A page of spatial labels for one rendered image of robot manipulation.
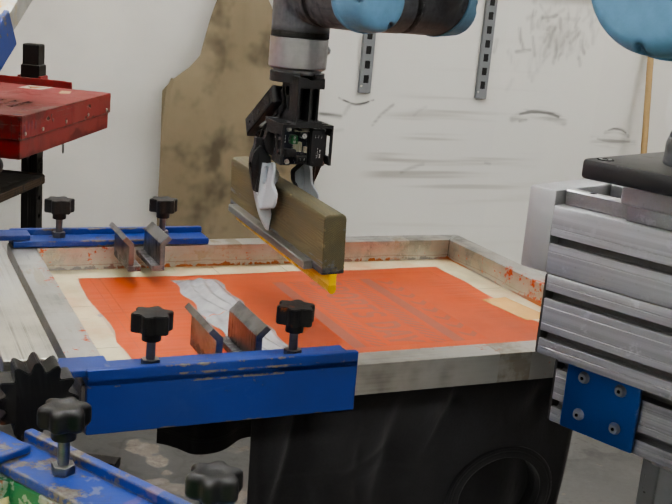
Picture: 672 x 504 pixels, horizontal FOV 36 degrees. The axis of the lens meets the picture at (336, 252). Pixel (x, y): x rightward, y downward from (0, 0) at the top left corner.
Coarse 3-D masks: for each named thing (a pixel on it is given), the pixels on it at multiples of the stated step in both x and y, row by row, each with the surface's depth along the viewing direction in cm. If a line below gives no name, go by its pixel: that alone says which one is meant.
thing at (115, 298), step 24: (96, 288) 147; (120, 288) 148; (144, 288) 149; (168, 288) 150; (240, 288) 154; (264, 288) 155; (408, 288) 162; (432, 288) 163; (456, 288) 164; (120, 312) 138; (264, 312) 143
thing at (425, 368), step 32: (32, 256) 148; (64, 256) 154; (96, 256) 156; (192, 256) 163; (224, 256) 165; (256, 256) 167; (352, 256) 175; (384, 256) 177; (416, 256) 180; (448, 256) 182; (480, 256) 173; (32, 288) 133; (512, 288) 164; (64, 320) 122; (64, 352) 112; (96, 352) 112; (384, 352) 121; (416, 352) 122; (448, 352) 123; (480, 352) 124; (512, 352) 125; (384, 384) 118; (416, 384) 120; (448, 384) 122
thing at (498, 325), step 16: (464, 304) 156; (480, 304) 156; (176, 320) 136; (272, 320) 140; (464, 320) 148; (480, 320) 148; (496, 320) 149; (512, 320) 150; (528, 320) 150; (128, 336) 129; (176, 336) 130; (288, 336) 134; (304, 336) 135; (320, 336) 135; (496, 336) 142; (512, 336) 142; (528, 336) 143; (128, 352) 123; (144, 352) 124; (160, 352) 124; (176, 352) 125; (192, 352) 125; (224, 352) 126
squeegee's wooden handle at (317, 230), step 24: (240, 168) 149; (240, 192) 150; (288, 192) 133; (288, 216) 133; (312, 216) 125; (336, 216) 123; (288, 240) 134; (312, 240) 126; (336, 240) 124; (312, 264) 127; (336, 264) 124
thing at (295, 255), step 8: (232, 208) 150; (240, 208) 150; (240, 216) 147; (248, 216) 145; (248, 224) 144; (256, 224) 141; (256, 232) 141; (264, 232) 138; (272, 232) 138; (272, 240) 135; (280, 240) 134; (280, 248) 133; (288, 248) 131; (288, 256) 130; (296, 256) 128; (304, 256) 128; (304, 264) 126
